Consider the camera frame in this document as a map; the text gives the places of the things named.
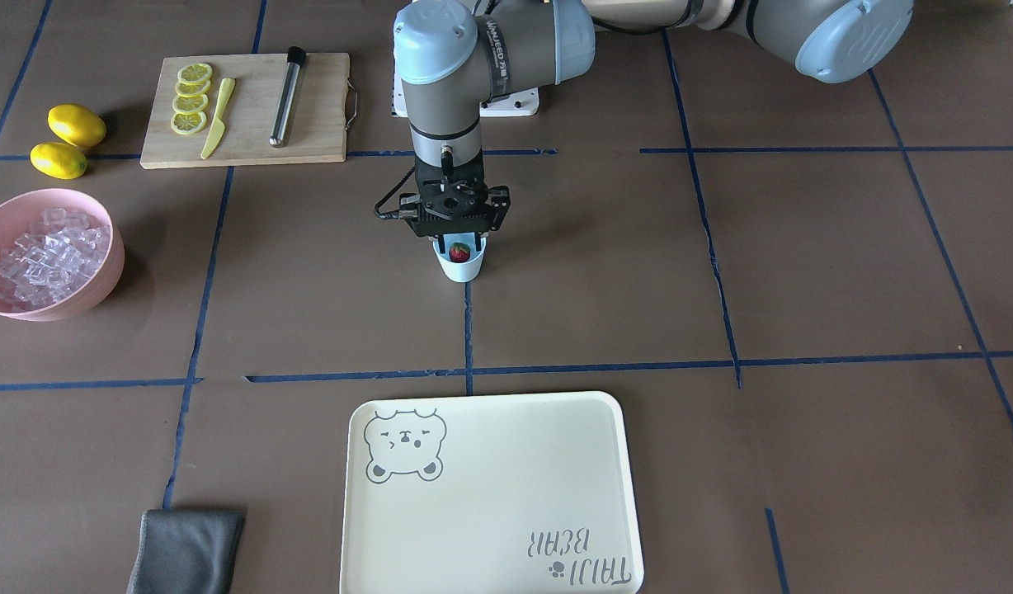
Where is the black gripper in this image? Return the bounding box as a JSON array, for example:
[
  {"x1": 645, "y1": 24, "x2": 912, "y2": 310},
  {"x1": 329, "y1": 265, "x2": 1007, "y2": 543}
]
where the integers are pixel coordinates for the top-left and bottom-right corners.
[{"x1": 398, "y1": 157, "x2": 511, "y2": 237}]

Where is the red strawberry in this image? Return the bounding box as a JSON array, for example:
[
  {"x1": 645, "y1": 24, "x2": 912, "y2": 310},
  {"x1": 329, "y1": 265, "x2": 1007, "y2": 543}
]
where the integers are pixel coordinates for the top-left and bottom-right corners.
[{"x1": 447, "y1": 242, "x2": 472, "y2": 263}]

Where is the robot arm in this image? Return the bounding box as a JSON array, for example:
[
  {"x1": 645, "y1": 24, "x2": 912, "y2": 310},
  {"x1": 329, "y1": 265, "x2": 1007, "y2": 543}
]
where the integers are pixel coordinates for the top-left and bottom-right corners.
[{"x1": 379, "y1": 1, "x2": 915, "y2": 240}]

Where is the blue plastic cup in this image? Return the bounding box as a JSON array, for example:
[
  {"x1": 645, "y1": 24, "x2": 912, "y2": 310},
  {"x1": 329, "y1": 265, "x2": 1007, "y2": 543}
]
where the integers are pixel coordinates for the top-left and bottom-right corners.
[{"x1": 431, "y1": 233, "x2": 487, "y2": 283}]

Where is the clear ice cubes pile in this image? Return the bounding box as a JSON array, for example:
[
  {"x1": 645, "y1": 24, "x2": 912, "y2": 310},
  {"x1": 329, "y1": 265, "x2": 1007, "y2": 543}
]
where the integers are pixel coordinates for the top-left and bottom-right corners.
[{"x1": 0, "y1": 207, "x2": 113, "y2": 313}]

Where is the wooden cutting board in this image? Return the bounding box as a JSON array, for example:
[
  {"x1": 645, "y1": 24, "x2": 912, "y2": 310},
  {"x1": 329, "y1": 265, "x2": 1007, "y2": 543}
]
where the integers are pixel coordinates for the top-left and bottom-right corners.
[{"x1": 139, "y1": 53, "x2": 350, "y2": 170}]

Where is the steel rod muddler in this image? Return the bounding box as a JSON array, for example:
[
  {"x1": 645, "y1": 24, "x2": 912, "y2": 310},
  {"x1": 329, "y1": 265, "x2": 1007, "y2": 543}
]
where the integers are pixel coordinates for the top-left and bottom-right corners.
[{"x1": 268, "y1": 46, "x2": 307, "y2": 149}]

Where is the yellow plastic knife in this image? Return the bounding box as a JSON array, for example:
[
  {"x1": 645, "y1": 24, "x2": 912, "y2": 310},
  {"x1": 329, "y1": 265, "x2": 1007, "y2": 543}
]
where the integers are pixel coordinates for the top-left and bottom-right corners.
[{"x1": 200, "y1": 78, "x2": 236, "y2": 159}]

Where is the lemon slice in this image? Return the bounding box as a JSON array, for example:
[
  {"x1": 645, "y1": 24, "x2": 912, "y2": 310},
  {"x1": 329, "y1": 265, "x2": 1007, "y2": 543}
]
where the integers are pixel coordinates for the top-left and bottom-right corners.
[
  {"x1": 172, "y1": 93, "x2": 209, "y2": 114},
  {"x1": 168, "y1": 112, "x2": 208, "y2": 135},
  {"x1": 175, "y1": 79, "x2": 211, "y2": 97},
  {"x1": 176, "y1": 63, "x2": 214, "y2": 86}
]

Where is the cream bear tray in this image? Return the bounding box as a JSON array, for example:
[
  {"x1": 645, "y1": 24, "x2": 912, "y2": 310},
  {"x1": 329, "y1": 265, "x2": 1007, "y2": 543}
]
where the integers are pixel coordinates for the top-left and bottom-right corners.
[{"x1": 338, "y1": 391, "x2": 645, "y2": 593}]

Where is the yellow lemon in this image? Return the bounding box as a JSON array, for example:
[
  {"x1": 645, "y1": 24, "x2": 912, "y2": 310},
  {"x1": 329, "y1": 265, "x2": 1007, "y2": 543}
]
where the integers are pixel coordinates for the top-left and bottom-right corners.
[
  {"x1": 29, "y1": 142, "x2": 88, "y2": 180},
  {"x1": 47, "y1": 104, "x2": 107, "y2": 149}
]

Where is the pink bowl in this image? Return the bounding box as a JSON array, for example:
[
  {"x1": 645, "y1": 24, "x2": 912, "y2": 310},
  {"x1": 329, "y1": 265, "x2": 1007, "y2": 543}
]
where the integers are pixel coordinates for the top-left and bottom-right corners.
[{"x1": 0, "y1": 188, "x2": 125, "y2": 321}]

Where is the dark grey folded cloth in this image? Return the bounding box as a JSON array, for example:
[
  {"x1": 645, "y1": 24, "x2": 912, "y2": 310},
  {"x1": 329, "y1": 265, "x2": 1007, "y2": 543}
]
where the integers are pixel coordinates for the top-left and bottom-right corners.
[{"x1": 126, "y1": 508, "x2": 245, "y2": 593}]

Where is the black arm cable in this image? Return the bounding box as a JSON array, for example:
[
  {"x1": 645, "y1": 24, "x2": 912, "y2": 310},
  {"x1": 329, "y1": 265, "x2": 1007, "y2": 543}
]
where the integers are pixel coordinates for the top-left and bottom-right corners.
[{"x1": 374, "y1": 165, "x2": 417, "y2": 220}]

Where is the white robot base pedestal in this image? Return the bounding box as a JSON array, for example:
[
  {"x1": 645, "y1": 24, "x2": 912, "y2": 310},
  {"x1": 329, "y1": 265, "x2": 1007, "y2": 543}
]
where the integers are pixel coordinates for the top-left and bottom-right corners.
[{"x1": 390, "y1": 73, "x2": 540, "y2": 118}]

